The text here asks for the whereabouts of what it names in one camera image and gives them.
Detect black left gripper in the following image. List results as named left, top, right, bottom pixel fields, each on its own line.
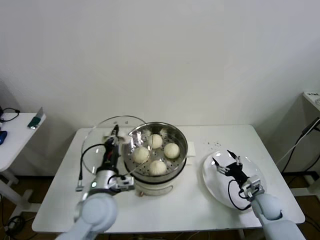
left=102, top=124, right=120, bottom=173

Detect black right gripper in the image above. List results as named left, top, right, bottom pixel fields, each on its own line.
left=211, top=149, right=251, bottom=187

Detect glass lid with white handle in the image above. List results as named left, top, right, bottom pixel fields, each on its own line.
left=81, top=114, right=154, bottom=176

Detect white steamed baozi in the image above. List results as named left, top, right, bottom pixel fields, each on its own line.
left=147, top=134, right=164, bottom=150
left=149, top=159, right=167, bottom=176
left=163, top=142, right=181, bottom=159
left=132, top=146, right=150, bottom=164

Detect perforated stainless steel steamer basket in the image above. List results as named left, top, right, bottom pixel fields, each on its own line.
left=121, top=121, right=188, bottom=177

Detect white round plate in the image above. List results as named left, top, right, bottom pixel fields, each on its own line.
left=201, top=150, right=267, bottom=211

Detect white electric cooking pot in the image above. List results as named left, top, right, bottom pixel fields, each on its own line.
left=117, top=141, right=197, bottom=199

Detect green and silver tool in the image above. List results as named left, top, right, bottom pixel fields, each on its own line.
left=26, top=107, right=46, bottom=130

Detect white side table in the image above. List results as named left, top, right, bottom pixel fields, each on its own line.
left=0, top=112, right=48, bottom=221

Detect white table with label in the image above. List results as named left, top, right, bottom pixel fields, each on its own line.
left=289, top=91, right=320, bottom=201

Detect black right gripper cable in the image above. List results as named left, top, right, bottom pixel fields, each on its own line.
left=227, top=179, right=252, bottom=211

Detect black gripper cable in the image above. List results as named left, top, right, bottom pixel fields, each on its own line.
left=227, top=179, right=252, bottom=211
left=75, top=142, right=113, bottom=193

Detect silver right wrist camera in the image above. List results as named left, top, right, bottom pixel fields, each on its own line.
left=241, top=175, right=265, bottom=198

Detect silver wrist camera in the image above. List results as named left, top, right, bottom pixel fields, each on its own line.
left=112, top=175, right=136, bottom=193
left=241, top=175, right=265, bottom=198

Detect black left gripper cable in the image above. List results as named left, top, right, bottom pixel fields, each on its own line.
left=75, top=142, right=113, bottom=193

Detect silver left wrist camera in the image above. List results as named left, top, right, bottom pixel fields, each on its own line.
left=112, top=175, right=136, bottom=193

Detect white cable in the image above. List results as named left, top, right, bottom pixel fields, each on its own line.
left=275, top=119, right=320, bottom=166

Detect black power adapter with cable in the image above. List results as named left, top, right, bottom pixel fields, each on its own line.
left=279, top=118, right=320, bottom=174

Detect thin black cable loop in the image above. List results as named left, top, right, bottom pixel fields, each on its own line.
left=0, top=106, right=21, bottom=123

